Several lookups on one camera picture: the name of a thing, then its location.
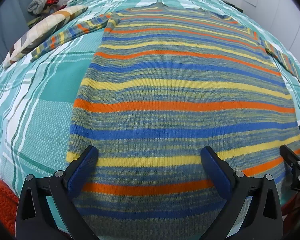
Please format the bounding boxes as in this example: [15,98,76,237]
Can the striped knit sweater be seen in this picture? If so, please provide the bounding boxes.
[32,3,300,239]

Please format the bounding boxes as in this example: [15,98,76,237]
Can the pile of clothes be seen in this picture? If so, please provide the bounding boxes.
[27,0,67,28]

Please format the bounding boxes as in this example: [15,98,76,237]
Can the orange red garment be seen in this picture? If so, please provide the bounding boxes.
[0,180,19,236]

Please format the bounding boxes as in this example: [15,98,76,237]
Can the beige patchwork pillow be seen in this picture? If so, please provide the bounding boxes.
[2,5,88,69]

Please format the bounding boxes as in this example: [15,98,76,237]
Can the grey blue curtain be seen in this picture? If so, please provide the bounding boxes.
[0,0,33,64]

